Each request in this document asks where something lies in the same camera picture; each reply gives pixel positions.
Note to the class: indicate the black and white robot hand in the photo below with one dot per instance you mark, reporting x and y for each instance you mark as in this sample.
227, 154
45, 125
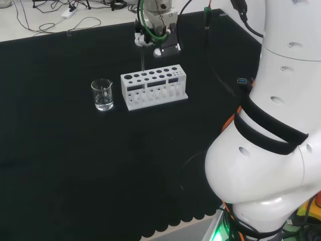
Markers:
160, 20

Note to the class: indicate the clear glass rod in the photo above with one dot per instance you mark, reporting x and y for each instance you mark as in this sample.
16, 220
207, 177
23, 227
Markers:
143, 60

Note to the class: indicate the white test tube rack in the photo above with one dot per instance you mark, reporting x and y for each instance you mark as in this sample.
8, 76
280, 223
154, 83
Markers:
150, 80

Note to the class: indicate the clear cloth clip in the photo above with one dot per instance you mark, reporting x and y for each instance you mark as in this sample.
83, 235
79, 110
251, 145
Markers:
68, 33
223, 15

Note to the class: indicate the black tripod legs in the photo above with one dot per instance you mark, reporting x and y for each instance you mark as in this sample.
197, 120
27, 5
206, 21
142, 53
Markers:
86, 3

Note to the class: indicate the white power strip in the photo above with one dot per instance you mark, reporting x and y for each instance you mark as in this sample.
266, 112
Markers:
68, 13

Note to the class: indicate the clear glass beaker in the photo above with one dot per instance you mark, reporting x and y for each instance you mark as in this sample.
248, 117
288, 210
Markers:
102, 96

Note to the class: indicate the black bench cloth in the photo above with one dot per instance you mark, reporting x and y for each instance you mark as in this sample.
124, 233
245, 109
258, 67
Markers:
75, 150

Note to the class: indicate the white base with green light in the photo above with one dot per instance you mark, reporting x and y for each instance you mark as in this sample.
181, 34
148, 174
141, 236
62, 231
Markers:
218, 229

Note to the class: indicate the yellow stop button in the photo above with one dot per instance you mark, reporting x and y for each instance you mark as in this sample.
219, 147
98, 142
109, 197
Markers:
313, 211

